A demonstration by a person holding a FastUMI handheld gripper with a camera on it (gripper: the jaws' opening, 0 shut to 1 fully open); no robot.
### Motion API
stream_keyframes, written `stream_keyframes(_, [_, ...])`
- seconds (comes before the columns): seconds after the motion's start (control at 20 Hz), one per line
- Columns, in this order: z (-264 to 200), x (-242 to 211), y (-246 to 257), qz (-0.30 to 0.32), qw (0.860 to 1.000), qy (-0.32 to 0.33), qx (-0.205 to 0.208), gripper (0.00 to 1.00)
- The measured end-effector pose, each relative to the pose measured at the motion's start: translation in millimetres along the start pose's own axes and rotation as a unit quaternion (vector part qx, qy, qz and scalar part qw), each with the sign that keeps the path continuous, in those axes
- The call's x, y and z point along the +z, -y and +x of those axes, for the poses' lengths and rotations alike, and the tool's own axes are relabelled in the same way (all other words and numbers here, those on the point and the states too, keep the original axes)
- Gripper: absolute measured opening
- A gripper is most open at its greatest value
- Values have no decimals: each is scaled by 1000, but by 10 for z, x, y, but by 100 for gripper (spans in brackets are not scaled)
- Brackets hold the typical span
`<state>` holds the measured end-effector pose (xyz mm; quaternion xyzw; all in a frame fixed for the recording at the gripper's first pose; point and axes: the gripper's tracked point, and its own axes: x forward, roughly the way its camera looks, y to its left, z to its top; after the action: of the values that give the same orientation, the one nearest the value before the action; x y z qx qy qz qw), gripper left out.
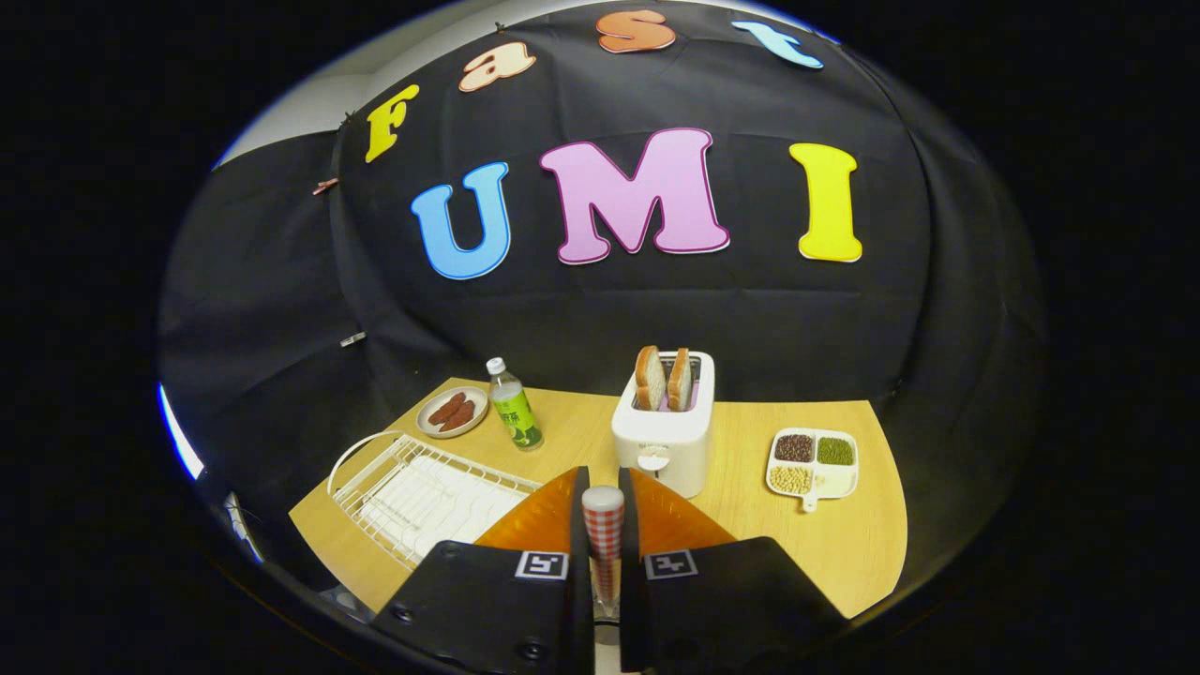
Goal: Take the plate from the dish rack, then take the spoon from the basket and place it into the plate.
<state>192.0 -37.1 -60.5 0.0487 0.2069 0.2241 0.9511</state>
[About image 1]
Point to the orange cloth clip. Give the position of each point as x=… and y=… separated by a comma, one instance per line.
x=325, y=186

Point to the dark brown beans pile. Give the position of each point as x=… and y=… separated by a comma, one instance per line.
x=794, y=448

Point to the green mung beans pile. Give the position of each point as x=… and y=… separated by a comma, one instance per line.
x=835, y=452

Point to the green label drink bottle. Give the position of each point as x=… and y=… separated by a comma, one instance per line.
x=516, y=412

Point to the small beige saucer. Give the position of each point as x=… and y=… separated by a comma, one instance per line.
x=476, y=403

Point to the white toaster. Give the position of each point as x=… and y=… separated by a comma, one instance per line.
x=661, y=450

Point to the yellow soybeans pile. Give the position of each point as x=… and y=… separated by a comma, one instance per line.
x=790, y=480

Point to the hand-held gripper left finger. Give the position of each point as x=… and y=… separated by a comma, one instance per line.
x=487, y=609

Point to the black backdrop cloth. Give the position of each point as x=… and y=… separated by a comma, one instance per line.
x=656, y=300

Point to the white divided snack dish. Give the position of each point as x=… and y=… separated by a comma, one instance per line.
x=836, y=480

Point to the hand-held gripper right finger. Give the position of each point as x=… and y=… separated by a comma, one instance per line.
x=722, y=600

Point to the red meat slice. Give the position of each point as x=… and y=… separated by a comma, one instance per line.
x=445, y=409
x=457, y=416

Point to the small white tag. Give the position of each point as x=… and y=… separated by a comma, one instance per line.
x=352, y=338

